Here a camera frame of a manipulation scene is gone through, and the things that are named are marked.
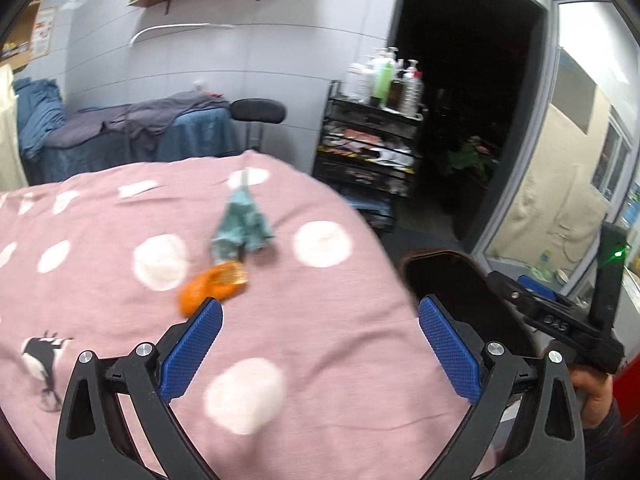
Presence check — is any cream cloth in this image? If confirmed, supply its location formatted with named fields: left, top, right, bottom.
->
left=0, top=65, right=28, bottom=193

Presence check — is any dark door frame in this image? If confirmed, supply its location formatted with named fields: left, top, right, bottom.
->
left=387, top=0, right=558, bottom=261

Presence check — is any pink polka dot blanket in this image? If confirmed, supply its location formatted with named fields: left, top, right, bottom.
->
left=0, top=152, right=481, bottom=480

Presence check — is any orange wrapper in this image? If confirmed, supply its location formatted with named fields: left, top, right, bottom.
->
left=177, top=260, right=248, bottom=318

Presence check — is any grey blanket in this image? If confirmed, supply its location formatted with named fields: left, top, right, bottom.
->
left=42, top=92, right=231, bottom=151

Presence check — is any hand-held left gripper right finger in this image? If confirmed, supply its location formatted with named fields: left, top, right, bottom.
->
left=417, top=295, right=586, bottom=480

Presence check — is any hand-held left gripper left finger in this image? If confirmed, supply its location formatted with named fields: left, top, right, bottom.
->
left=55, top=297, right=224, bottom=480

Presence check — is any blue covered massage bed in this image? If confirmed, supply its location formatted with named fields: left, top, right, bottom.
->
left=17, top=105, right=246, bottom=186

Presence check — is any person's right forearm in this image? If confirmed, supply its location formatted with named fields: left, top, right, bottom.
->
left=582, top=400, right=626, bottom=480

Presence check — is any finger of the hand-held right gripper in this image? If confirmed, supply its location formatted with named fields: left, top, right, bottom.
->
left=486, top=270, right=588, bottom=317

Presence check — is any black storage cart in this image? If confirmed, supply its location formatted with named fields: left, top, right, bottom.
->
left=312, top=80, right=426, bottom=233

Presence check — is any potted plant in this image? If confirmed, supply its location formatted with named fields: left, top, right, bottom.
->
left=435, top=135, right=501, bottom=191

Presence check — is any black stool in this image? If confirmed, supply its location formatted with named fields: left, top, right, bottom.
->
left=231, top=98, right=287, bottom=153

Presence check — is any wall poster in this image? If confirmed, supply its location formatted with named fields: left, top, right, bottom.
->
left=30, top=6, right=58, bottom=58

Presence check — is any glass partition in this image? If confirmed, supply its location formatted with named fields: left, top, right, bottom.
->
left=480, top=0, right=640, bottom=301

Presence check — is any blue cloth pile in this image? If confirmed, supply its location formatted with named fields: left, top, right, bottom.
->
left=12, top=78, right=68, bottom=161

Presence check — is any white bottle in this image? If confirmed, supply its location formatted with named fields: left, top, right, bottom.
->
left=348, top=62, right=374, bottom=104

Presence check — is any person's right hand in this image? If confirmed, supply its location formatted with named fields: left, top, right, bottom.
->
left=570, top=367, right=616, bottom=429

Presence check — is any teal wrapper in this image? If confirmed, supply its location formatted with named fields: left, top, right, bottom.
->
left=211, top=170, right=276, bottom=266

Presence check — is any wooden bookcase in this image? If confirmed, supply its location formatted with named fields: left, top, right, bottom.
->
left=0, top=0, right=48, bottom=71

